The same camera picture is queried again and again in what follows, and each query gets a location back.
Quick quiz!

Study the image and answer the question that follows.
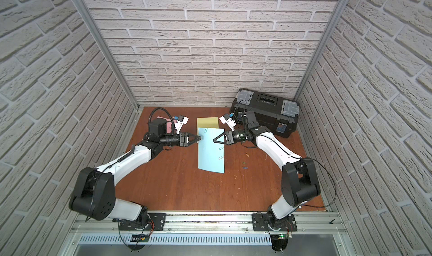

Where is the light blue paper sheet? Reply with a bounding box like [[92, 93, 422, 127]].
[[198, 128, 225, 173]]

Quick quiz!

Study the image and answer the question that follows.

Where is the yellow paper sheet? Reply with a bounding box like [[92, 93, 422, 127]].
[[197, 117, 219, 129]]

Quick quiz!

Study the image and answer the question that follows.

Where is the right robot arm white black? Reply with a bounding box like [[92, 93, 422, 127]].
[[213, 111, 321, 231]]

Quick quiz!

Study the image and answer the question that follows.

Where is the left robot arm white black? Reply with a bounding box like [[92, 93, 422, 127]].
[[69, 115, 201, 230]]

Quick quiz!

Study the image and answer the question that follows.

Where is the black plastic toolbox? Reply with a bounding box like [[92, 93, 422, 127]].
[[230, 88, 300, 138]]

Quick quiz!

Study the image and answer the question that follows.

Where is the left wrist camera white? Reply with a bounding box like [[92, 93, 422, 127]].
[[173, 115, 189, 134]]

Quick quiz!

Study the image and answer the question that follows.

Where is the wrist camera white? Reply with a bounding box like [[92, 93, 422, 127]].
[[173, 115, 189, 134], [219, 113, 237, 131]]

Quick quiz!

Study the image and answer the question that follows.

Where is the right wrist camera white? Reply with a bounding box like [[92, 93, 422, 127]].
[[219, 113, 237, 131]]

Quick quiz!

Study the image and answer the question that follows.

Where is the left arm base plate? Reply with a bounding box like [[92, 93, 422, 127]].
[[119, 212, 167, 231]]

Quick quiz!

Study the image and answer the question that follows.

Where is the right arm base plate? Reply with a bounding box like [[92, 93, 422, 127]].
[[252, 212, 298, 232]]

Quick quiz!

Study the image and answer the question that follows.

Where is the left corner aluminium post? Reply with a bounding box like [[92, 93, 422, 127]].
[[71, 0, 140, 110]]

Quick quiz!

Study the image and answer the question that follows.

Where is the corner aluminium post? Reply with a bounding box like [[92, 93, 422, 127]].
[[71, 0, 140, 110], [294, 0, 349, 101]]

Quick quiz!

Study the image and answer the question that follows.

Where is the aluminium front rail frame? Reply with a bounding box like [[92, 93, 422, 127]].
[[59, 211, 354, 256]]

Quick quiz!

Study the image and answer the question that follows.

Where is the right corner aluminium post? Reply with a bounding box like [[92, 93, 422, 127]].
[[294, 0, 349, 101]]

